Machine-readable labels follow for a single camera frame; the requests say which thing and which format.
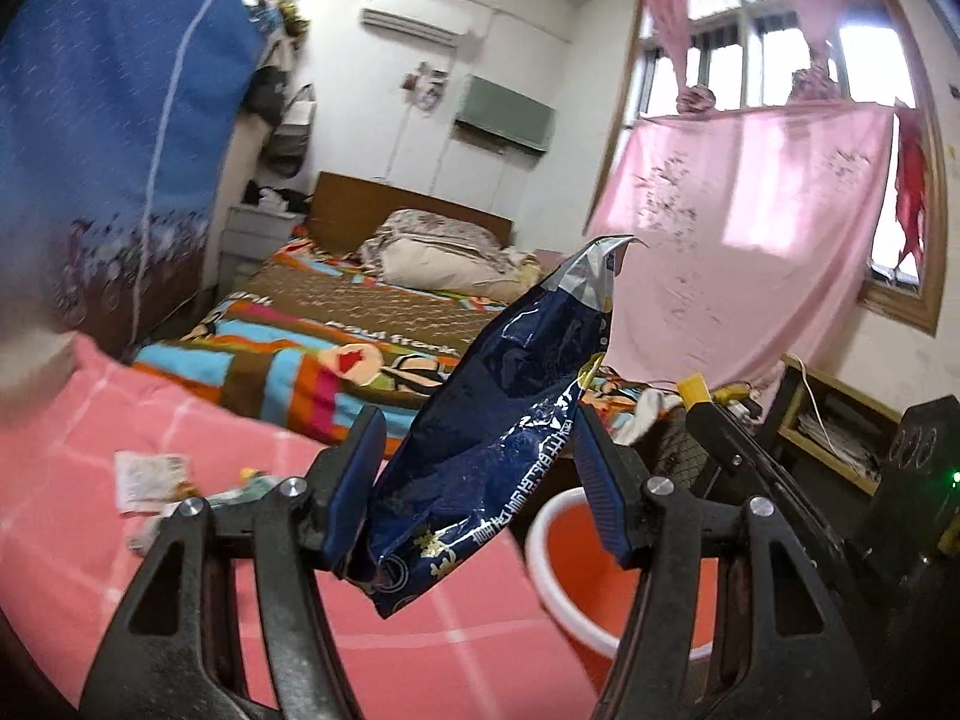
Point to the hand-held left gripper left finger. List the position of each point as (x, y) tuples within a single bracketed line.
[(354, 495)]

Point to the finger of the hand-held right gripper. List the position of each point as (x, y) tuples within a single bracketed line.
[(739, 446)]

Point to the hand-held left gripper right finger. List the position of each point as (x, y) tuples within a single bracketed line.
[(600, 495)]

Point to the orange bucket with white rim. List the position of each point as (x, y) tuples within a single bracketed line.
[(577, 592)]

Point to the green and white sachet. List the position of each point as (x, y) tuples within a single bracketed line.
[(236, 495)]

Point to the dark blue snack bag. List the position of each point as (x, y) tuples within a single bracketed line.
[(487, 427)]

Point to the dark patterned suitcase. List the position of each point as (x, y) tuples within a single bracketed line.
[(675, 457)]

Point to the stack of papers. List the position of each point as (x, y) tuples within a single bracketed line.
[(836, 442)]

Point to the wooden desk shelf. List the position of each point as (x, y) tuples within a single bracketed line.
[(840, 390)]

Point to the colourful cartoon blanket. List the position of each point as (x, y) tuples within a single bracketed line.
[(300, 330)]

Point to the white printed wrapper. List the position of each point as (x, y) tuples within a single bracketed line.
[(150, 480)]

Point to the pink hanging sheet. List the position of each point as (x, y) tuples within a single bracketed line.
[(750, 240)]

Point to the beige pillow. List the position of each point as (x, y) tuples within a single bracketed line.
[(442, 266)]

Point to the floral pillow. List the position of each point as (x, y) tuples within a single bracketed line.
[(442, 227)]

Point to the pink checked bed sheet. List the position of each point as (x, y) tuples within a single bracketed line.
[(75, 540)]

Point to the white nightstand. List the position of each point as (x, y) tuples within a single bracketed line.
[(255, 229)]

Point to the wooden bed headboard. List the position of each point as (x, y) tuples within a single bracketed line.
[(345, 210)]

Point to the dark clothes on nightstand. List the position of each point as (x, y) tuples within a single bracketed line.
[(277, 199)]

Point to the red hanging cloth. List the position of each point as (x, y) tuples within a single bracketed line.
[(909, 180)]

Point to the grey hanging bag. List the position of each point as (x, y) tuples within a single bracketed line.
[(292, 135)]

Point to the wooden framed window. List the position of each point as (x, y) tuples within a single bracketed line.
[(750, 52)]

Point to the black hanging bag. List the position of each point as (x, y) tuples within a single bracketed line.
[(266, 90)]

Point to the pink window curtain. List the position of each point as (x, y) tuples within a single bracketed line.
[(671, 7), (817, 15)]

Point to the white air conditioner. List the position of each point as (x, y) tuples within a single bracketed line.
[(409, 19)]

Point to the blue fabric wardrobe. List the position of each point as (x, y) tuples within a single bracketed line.
[(97, 90)]

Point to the clutter pile on wardrobe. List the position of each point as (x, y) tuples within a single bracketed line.
[(281, 4)]

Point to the green wall panel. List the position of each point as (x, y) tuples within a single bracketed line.
[(506, 116)]

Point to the white wall ornament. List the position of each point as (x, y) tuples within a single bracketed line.
[(426, 86)]

